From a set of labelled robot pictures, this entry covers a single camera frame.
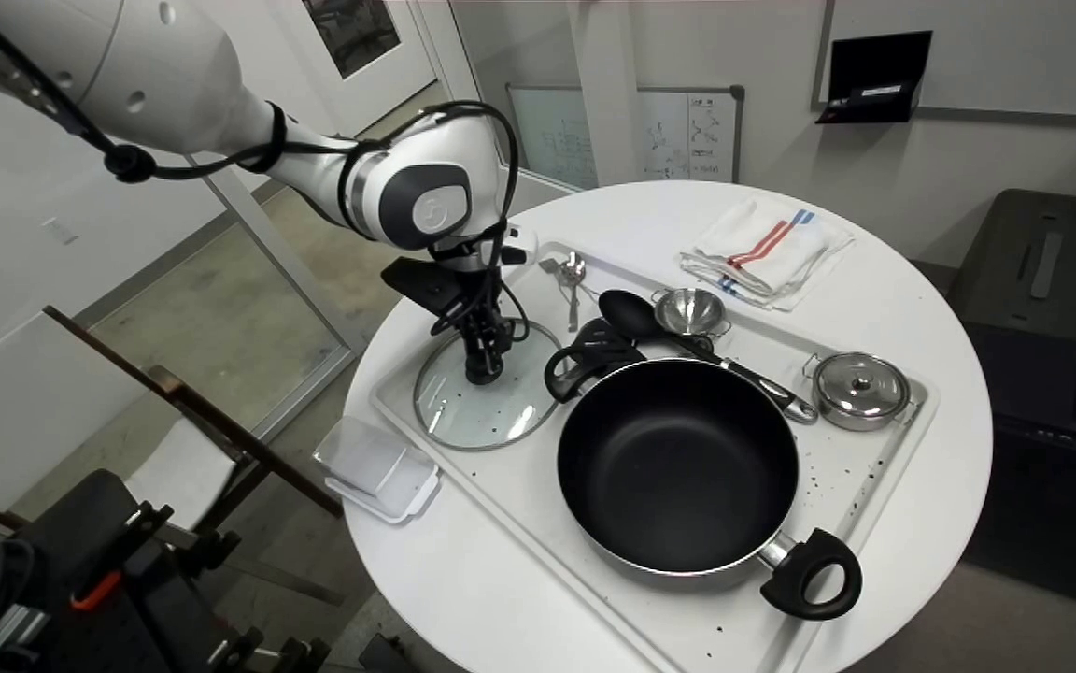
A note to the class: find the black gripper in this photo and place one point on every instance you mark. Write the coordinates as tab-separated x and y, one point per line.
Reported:
466	305

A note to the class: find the glass lid with black knob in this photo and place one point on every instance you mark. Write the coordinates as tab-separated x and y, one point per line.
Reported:
483	416

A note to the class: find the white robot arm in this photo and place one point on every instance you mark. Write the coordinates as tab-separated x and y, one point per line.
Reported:
158	91

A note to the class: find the small steel lid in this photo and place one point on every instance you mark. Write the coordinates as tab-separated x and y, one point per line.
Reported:
857	389

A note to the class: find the white plastic tray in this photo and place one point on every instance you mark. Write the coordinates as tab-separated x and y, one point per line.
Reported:
701	624

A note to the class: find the silver spoon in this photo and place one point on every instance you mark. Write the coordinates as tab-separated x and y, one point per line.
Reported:
570	274

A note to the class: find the clear plastic container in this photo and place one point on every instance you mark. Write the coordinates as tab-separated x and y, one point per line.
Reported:
373	470

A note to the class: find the small steel funnel cup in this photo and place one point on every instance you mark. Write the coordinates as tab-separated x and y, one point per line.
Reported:
687	311

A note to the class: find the round white table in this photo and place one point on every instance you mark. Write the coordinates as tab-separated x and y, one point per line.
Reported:
490	608

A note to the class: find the white striped dish towel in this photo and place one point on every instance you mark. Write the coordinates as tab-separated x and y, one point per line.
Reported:
763	253

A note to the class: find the framed dark picture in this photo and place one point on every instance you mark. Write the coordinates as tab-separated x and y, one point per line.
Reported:
351	30

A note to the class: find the black tripod stand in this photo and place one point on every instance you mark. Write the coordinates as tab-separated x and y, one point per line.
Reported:
200	472

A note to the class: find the dark grey bin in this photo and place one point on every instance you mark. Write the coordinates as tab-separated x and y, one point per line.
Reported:
1022	266

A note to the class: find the black ladle with steel handle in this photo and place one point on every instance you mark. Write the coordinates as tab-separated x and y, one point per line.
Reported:
636	322

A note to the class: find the black pot with handles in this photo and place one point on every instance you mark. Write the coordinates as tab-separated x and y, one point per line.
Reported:
681	472

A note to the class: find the whiteboard leaning on wall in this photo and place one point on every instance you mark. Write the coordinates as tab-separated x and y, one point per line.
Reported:
687	131

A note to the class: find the black wall holder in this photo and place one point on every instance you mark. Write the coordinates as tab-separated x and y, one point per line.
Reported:
875	81

